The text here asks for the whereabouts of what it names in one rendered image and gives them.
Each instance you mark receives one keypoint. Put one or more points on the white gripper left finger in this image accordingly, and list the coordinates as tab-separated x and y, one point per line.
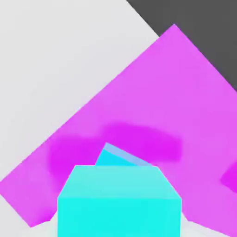
48	229

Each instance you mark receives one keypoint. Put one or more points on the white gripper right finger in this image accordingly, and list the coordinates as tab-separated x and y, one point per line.
191	229

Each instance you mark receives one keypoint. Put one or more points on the large magenta box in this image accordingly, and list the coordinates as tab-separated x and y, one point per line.
166	92

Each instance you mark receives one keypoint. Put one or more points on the small light blue cube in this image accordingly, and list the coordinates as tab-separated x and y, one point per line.
111	157

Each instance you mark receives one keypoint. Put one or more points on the small cyan cube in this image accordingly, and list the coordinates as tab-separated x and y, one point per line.
119	209

